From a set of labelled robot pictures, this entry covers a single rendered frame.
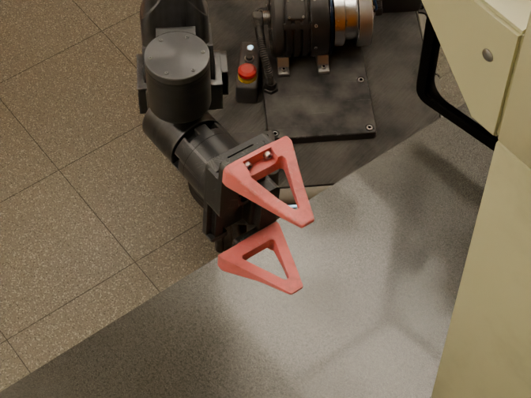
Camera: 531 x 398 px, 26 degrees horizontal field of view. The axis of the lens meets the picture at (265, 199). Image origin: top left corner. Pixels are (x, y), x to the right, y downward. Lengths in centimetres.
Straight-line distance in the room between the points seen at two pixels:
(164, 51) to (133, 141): 161
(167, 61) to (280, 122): 131
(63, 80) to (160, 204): 43
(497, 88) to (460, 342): 30
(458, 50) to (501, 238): 15
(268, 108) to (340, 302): 110
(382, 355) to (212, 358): 18
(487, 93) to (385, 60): 168
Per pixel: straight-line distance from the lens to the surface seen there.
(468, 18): 75
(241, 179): 94
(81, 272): 242
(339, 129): 228
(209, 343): 123
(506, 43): 73
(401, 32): 250
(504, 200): 82
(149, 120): 106
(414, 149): 138
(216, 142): 102
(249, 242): 105
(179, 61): 99
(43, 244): 247
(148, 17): 107
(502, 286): 88
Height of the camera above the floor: 201
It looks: 54 degrees down
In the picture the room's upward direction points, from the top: straight up
